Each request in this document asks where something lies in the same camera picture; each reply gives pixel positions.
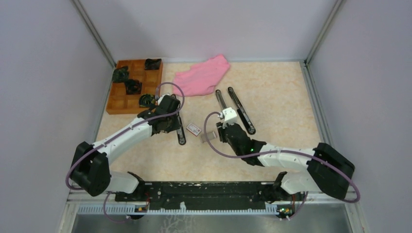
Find red white staple box sleeve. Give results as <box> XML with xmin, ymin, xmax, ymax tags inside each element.
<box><xmin>186</xmin><ymin>123</ymin><xmax>202</xmax><ymax>136</ymax></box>

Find beige and black stapler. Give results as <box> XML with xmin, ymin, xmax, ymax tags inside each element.
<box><xmin>215</xmin><ymin>89</ymin><xmax>227</xmax><ymax>110</ymax></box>

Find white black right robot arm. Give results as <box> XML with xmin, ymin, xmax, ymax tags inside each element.
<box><xmin>216</xmin><ymin>122</ymin><xmax>355</xmax><ymax>201</ymax></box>

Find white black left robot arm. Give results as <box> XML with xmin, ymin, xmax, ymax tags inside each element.
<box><xmin>66</xmin><ymin>94</ymin><xmax>183</xmax><ymax>201</ymax></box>

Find pink cloth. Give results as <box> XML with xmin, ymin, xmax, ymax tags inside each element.
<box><xmin>173</xmin><ymin>54</ymin><xmax>231</xmax><ymax>97</ymax></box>

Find dark rolled sock back right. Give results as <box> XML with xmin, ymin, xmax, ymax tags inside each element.
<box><xmin>144</xmin><ymin>59</ymin><xmax>162</xmax><ymax>70</ymax></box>

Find orange wooden compartment tray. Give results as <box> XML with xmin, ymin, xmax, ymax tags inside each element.
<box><xmin>106</xmin><ymin>59</ymin><xmax>163</xmax><ymax>115</ymax></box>

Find dark rolled sock back left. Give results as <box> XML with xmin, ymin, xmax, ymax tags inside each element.
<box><xmin>112</xmin><ymin>66</ymin><xmax>129</xmax><ymax>83</ymax></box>

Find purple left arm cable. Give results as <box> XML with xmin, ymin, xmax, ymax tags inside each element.
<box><xmin>66</xmin><ymin>82</ymin><xmax>186</xmax><ymax>224</ymax></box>

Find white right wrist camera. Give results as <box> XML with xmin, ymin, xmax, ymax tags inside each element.
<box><xmin>220</xmin><ymin>107</ymin><xmax>238</xmax><ymax>128</ymax></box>

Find aluminium frame rail right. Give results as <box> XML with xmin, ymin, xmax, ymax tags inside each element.
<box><xmin>299</xmin><ymin>60</ymin><xmax>334</xmax><ymax>146</ymax></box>

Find aluminium frame rail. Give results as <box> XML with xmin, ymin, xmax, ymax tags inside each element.
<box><xmin>66</xmin><ymin>182</ymin><xmax>359</xmax><ymax>205</ymax></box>
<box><xmin>299</xmin><ymin>60</ymin><xmax>334</xmax><ymax>146</ymax></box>

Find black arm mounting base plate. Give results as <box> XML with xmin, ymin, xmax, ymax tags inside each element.
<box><xmin>115</xmin><ymin>181</ymin><xmax>305</xmax><ymax>212</ymax></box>

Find aluminium frame corner post left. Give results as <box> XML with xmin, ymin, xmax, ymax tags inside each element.
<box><xmin>70</xmin><ymin>0</ymin><xmax>117</xmax><ymax>68</ymax></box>

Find aluminium frame corner post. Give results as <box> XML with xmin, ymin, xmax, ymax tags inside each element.
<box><xmin>70</xmin><ymin>0</ymin><xmax>117</xmax><ymax>68</ymax></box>
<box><xmin>305</xmin><ymin>0</ymin><xmax>346</xmax><ymax>67</ymax></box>

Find white slotted cable duct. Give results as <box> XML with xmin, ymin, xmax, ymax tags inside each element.
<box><xmin>77</xmin><ymin>202</ymin><xmax>279</xmax><ymax>215</ymax></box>

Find aluminium front frame rail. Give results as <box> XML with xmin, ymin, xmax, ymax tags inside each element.
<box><xmin>66</xmin><ymin>182</ymin><xmax>359</xmax><ymax>205</ymax></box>

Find aluminium frame corner post right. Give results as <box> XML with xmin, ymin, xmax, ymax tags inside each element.
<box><xmin>305</xmin><ymin>0</ymin><xmax>346</xmax><ymax>67</ymax></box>

